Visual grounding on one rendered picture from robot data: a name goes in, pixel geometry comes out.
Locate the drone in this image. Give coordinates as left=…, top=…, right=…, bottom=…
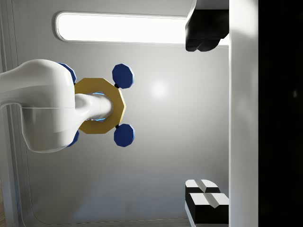
left=57, top=62, right=135, bottom=148

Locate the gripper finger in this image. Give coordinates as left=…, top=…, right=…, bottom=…
left=185, top=179, right=230, bottom=227
left=184, top=0, right=230, bottom=52

